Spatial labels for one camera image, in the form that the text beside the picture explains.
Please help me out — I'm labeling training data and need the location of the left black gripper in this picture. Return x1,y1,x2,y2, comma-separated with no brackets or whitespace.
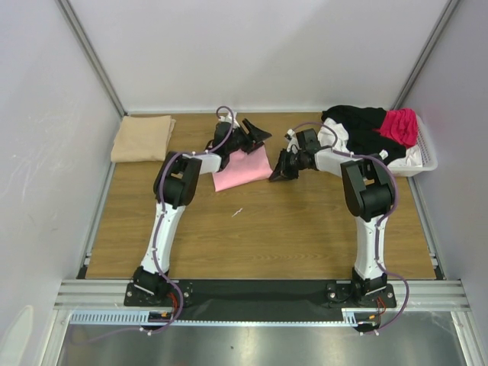
226,119,271,155

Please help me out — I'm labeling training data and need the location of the pink t shirt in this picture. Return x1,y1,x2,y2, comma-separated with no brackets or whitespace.
213,146,272,192

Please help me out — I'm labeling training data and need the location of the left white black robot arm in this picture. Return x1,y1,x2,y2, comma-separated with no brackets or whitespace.
124,114,272,306

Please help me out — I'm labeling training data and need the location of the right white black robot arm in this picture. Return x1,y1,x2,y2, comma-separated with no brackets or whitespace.
269,129,398,307

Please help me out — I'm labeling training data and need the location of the white t shirt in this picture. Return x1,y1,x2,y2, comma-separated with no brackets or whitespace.
317,118,423,169

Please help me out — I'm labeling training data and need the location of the small pink thread scrap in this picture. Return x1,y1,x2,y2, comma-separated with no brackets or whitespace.
231,207,243,217

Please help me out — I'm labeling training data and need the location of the black t shirt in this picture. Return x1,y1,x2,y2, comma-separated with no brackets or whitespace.
321,105,406,165

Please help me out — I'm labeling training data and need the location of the folded beige t shirt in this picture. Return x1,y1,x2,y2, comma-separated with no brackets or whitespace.
111,115,176,163

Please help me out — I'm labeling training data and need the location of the crimson red t shirt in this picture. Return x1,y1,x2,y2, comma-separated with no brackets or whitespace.
378,108,419,149

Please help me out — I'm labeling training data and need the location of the white plastic laundry basket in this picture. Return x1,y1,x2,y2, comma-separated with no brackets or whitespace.
388,115,438,178

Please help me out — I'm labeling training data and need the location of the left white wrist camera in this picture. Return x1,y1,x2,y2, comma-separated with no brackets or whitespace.
218,112,240,129

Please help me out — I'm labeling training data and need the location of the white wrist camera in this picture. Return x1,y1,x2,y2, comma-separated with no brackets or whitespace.
284,129,300,153
218,112,240,129

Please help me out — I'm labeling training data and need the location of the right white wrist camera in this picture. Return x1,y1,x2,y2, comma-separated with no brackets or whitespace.
284,129,300,153

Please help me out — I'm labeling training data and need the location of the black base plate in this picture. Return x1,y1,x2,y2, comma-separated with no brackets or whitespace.
124,278,397,322

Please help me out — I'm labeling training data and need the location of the aluminium frame rail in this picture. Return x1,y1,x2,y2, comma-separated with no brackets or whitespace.
54,279,470,312

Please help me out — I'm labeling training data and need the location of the grey slotted cable duct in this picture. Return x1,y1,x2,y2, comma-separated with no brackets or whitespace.
70,309,377,327

